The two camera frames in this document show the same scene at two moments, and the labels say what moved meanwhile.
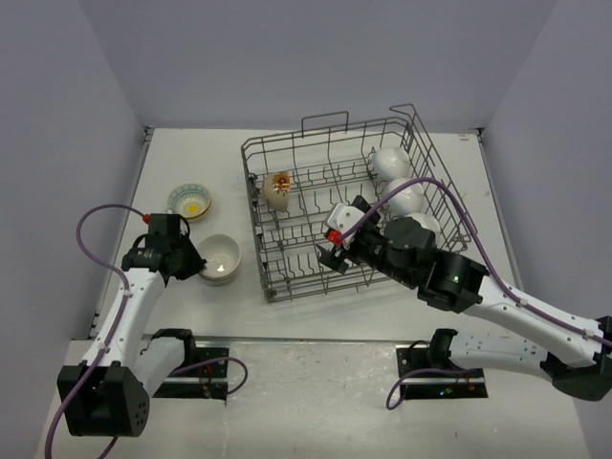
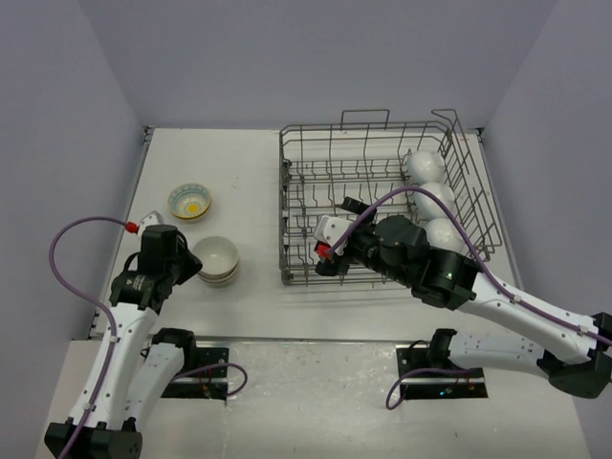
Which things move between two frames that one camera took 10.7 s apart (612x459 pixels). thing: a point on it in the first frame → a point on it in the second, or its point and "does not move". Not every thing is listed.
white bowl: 410,201 → 427,205
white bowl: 390,163 → 425,166
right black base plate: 435,384 does not move
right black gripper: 337,262 does not move
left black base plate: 207,382 does not move
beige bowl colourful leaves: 218,282 does not move
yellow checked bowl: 190,201 does not move
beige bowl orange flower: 277,189 → 218,255
